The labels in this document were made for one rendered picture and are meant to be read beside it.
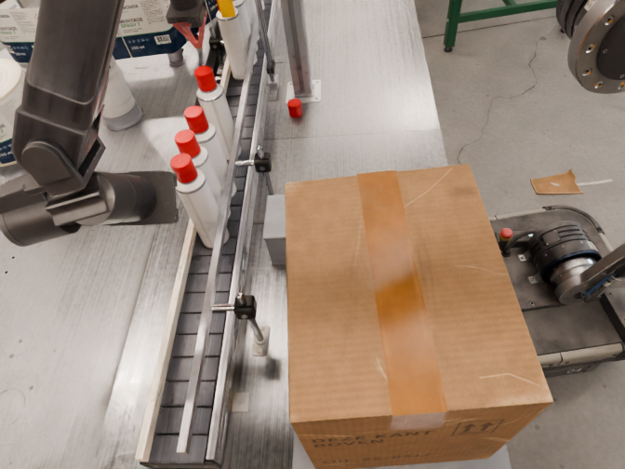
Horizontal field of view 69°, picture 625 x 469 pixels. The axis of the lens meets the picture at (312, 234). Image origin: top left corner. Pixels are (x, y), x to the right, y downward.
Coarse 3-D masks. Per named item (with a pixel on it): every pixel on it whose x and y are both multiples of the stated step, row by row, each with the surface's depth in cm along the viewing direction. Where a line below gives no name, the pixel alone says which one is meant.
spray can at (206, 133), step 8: (184, 112) 76; (192, 112) 76; (200, 112) 75; (192, 120) 75; (200, 120) 76; (192, 128) 77; (200, 128) 77; (208, 128) 78; (200, 136) 78; (208, 136) 78; (216, 136) 80; (200, 144) 78; (208, 144) 79; (216, 144) 80; (208, 152) 80; (216, 152) 81; (216, 160) 82; (224, 160) 84; (216, 168) 83; (224, 168) 85; (224, 176) 86; (224, 184) 87
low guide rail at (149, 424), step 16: (224, 64) 113; (224, 80) 109; (192, 224) 84; (192, 240) 82; (176, 288) 76; (176, 304) 74; (176, 320) 74; (160, 352) 69; (160, 368) 68; (160, 384) 67; (160, 400) 67; (144, 416) 64; (144, 432) 63; (144, 448) 62
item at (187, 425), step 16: (256, 16) 115; (256, 32) 111; (240, 112) 94; (240, 128) 91; (224, 192) 81; (224, 208) 79; (224, 224) 77; (208, 288) 70; (208, 304) 68; (208, 320) 67; (192, 368) 62; (192, 384) 61; (192, 400) 60; (192, 416) 59; (192, 432) 59
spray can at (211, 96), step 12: (204, 72) 82; (204, 84) 83; (216, 84) 84; (204, 96) 84; (216, 96) 85; (204, 108) 87; (216, 108) 86; (228, 108) 89; (216, 120) 88; (228, 120) 90; (228, 132) 92; (228, 144) 94; (228, 156) 96
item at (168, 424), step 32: (256, 64) 117; (256, 96) 110; (192, 256) 84; (224, 256) 83; (192, 288) 80; (224, 288) 79; (192, 320) 76; (224, 320) 75; (192, 352) 73; (160, 416) 67; (160, 448) 65; (192, 448) 64
